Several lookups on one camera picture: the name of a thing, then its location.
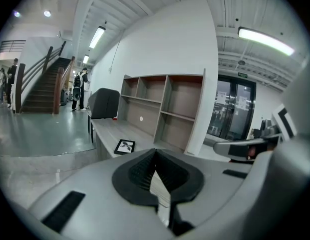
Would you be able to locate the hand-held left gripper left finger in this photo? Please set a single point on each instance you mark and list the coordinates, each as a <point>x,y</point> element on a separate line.
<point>107,209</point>

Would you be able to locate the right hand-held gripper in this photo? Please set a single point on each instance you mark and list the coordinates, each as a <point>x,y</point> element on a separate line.
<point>285,124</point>

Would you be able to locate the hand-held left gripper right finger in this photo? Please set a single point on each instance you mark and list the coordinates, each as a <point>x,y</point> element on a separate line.
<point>214,184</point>

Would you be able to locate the black framed picture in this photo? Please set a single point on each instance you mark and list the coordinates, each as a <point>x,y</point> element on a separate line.
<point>124,147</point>

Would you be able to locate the grey wooden desk with hutch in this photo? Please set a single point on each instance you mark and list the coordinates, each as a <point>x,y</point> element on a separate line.
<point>134,134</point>

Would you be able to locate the glass double door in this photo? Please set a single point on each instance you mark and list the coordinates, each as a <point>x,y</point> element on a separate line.
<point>232,109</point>

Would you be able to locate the white paper notice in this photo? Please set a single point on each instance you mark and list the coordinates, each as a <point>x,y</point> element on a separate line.
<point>243,102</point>
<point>221,97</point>

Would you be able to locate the green exit sign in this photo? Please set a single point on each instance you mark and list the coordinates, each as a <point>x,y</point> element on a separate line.
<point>243,75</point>

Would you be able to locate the black chair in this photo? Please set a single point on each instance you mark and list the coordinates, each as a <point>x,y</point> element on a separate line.
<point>104,104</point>

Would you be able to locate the long ceiling light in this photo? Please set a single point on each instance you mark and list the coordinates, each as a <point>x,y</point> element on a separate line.
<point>85,59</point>
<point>97,37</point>
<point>266,41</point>

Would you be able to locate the floor cleaning machine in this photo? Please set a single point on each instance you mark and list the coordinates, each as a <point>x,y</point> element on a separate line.
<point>63,97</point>

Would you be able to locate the dark wooden staircase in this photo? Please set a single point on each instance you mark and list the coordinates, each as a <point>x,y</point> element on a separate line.
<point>42,94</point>

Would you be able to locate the metal balcony railing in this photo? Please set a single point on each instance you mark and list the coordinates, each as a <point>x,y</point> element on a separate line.
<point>12,46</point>

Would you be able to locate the round ceiling light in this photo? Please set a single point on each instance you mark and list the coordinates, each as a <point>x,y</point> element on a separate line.
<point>47,13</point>
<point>17,14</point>

